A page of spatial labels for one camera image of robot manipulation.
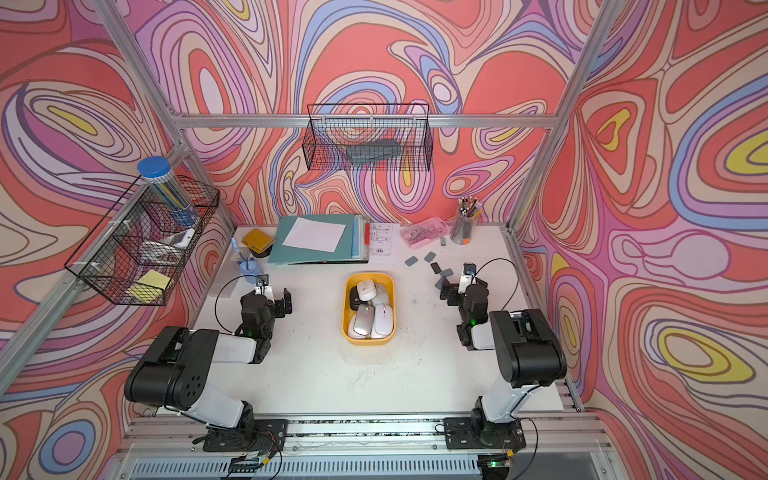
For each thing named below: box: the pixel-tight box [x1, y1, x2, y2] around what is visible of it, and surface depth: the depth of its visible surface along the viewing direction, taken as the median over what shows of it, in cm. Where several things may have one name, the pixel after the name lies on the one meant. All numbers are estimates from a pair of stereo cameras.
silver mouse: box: [353, 303, 375, 336], surface depth 91 cm
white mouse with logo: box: [357, 278, 377, 301], surface depth 96 cm
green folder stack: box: [268, 214, 369, 266], surface depth 113 cm
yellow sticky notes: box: [125, 269, 171, 304], surface depth 68 cm
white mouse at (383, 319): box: [374, 304, 393, 336], surface depth 90 cm
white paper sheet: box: [282, 217, 346, 253], surface depth 117 cm
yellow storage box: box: [342, 272, 396, 346], surface depth 92 cm
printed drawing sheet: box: [369, 222, 401, 262], surface depth 117 cm
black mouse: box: [350, 286, 362, 311], surface depth 97 cm
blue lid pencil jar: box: [137, 156, 199, 228], surface depth 76 cm
